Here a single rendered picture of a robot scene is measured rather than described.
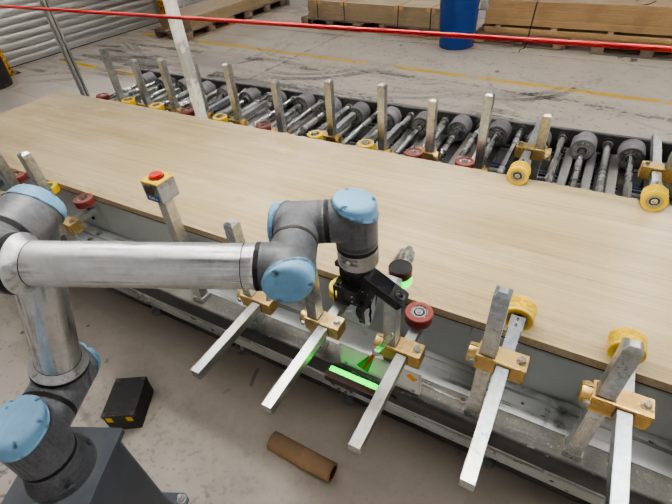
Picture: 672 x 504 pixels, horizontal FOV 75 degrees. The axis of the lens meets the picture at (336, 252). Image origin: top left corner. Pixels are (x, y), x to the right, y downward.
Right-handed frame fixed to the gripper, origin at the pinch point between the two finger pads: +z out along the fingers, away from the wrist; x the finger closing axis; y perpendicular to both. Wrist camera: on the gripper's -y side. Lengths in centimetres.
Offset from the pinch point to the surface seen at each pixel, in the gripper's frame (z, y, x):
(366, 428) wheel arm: 14.8, -7.6, 17.8
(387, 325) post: 5.8, -2.4, -6.1
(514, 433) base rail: 31, -39, -6
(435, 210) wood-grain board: 11, 6, -68
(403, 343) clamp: 13.8, -6.2, -8.3
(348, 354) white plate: 24.8, 10.0, -5.4
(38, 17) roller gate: 46, 759, -375
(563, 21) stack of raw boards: 67, 19, -593
